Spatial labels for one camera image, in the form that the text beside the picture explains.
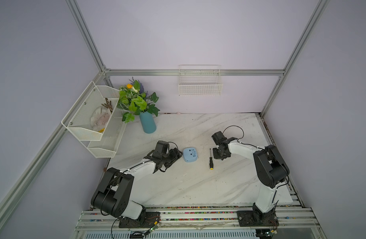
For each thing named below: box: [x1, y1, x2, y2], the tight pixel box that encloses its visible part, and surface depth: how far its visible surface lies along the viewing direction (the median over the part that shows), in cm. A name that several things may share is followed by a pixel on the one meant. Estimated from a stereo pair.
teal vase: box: [139, 111, 157, 134], surface depth 110 cm
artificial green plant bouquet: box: [116, 76, 161, 124], surface depth 85 cm
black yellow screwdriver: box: [209, 148, 214, 170], surface depth 95 cm
